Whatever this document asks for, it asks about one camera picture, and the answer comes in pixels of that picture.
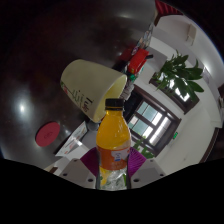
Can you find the dark wooden double door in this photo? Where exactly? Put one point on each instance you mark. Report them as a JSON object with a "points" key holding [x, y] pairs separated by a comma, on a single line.
{"points": [[151, 125]]}

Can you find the small potted plant white pot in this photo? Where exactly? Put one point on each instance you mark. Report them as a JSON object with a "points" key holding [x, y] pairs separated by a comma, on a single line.
{"points": [[180, 75]]}

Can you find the printed white leaflet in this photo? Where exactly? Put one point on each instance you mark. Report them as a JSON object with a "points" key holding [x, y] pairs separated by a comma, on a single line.
{"points": [[71, 143]]}

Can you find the colourful round stickers sheet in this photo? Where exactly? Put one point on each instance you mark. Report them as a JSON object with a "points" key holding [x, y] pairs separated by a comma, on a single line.
{"points": [[146, 36]]}

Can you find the orange drink bottle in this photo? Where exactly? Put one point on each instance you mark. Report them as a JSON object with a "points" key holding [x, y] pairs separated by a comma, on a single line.
{"points": [[113, 143]]}

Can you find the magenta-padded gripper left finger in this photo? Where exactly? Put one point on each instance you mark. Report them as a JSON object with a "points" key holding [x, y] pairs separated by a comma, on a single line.
{"points": [[77, 171]]}

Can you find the red carpeted staircase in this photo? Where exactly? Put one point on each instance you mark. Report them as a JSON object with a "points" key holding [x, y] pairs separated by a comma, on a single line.
{"points": [[166, 7]]}

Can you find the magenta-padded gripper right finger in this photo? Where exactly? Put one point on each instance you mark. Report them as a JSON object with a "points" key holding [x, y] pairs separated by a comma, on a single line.
{"points": [[148, 171]]}

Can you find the pale yellow cup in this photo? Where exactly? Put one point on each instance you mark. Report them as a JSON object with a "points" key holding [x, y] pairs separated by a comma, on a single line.
{"points": [[87, 87]]}

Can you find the dark framed window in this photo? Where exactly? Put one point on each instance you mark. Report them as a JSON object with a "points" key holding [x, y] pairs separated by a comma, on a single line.
{"points": [[180, 91]]}

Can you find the flat round red coaster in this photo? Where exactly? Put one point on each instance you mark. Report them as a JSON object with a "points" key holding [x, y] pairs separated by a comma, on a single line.
{"points": [[47, 134]]}

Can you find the white wall radiator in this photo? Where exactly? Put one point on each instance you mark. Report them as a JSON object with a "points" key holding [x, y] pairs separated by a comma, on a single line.
{"points": [[191, 33]]}

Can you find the green exit sign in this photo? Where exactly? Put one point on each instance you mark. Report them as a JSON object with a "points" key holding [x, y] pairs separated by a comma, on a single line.
{"points": [[175, 135]]}

